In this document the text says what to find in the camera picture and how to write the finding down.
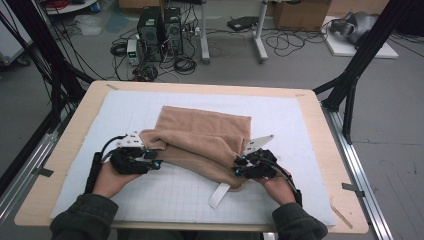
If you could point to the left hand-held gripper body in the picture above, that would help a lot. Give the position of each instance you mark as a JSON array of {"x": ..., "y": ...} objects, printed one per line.
[{"x": 128, "y": 161}]

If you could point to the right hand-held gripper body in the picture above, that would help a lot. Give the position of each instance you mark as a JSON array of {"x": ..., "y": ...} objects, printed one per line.
[{"x": 263, "y": 163}]

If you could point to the beige terry towel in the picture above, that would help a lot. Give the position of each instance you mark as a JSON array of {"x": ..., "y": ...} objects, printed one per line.
[{"x": 200, "y": 133}]

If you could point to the person's left hand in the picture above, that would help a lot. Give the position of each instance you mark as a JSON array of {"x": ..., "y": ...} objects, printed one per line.
[{"x": 111, "y": 181}]

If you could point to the person's right hand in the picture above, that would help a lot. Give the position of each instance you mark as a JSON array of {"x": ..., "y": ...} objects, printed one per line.
[{"x": 278, "y": 190}]

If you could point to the white paper strip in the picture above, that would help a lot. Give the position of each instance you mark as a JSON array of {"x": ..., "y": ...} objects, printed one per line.
[{"x": 218, "y": 196}]

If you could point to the white grid mat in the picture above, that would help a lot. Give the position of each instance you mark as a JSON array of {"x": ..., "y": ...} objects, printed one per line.
[{"x": 150, "y": 200}]

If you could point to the white power supply unit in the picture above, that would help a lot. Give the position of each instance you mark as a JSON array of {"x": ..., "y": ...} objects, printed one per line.
[{"x": 132, "y": 51}]

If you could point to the large black computer tower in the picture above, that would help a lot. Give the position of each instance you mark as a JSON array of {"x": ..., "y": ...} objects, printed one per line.
[{"x": 150, "y": 33}]

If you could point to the slim black computer tower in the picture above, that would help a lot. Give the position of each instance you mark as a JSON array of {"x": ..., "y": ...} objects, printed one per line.
[{"x": 173, "y": 31}]

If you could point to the white table leg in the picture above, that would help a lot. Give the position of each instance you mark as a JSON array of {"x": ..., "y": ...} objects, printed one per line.
[
  {"x": 260, "y": 33},
  {"x": 204, "y": 33}
]

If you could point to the flat black device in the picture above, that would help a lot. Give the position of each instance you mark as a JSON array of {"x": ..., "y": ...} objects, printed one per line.
[{"x": 241, "y": 23}]

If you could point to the white floor board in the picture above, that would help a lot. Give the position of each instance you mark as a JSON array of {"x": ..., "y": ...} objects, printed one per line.
[{"x": 343, "y": 50}]

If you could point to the clear plastic bag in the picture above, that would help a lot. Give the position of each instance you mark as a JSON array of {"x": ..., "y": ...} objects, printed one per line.
[{"x": 87, "y": 26}]

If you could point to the cardboard box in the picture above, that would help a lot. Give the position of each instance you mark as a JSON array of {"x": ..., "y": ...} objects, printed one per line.
[{"x": 300, "y": 15}]

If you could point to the grey headset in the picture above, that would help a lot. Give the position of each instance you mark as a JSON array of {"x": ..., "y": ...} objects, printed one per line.
[{"x": 356, "y": 25}]

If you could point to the aluminium rail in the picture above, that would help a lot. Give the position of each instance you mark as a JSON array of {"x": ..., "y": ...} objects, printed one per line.
[
  {"x": 30, "y": 160},
  {"x": 360, "y": 173}
]

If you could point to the black metal frame stand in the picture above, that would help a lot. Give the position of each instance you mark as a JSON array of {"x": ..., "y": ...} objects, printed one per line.
[
  {"x": 50, "y": 60},
  {"x": 360, "y": 56}
]

